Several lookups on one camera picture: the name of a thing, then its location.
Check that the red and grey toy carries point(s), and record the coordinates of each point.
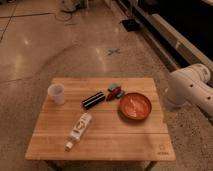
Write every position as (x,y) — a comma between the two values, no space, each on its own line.
(115,91)

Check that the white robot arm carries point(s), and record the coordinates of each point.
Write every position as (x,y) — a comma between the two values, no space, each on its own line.
(190,85)

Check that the white object with cables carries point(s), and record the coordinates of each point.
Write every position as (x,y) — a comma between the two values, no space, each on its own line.
(73,5)

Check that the long white wall rail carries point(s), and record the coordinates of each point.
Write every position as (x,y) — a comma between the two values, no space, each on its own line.
(174,38)

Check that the white plastic bottle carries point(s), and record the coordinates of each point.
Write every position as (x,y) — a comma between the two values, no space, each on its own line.
(78,131)

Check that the black floor plate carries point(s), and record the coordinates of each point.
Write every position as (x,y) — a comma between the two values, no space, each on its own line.
(130,25)

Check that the red ceramic bowl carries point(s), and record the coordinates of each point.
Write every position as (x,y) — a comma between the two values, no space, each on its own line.
(135,106)

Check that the wooden table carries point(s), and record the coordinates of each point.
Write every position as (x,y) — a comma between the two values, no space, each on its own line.
(110,137)

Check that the black rectangular box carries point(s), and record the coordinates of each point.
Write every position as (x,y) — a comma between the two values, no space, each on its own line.
(93,100)

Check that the white plastic cup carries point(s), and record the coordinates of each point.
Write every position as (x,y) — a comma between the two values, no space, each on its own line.
(56,92)

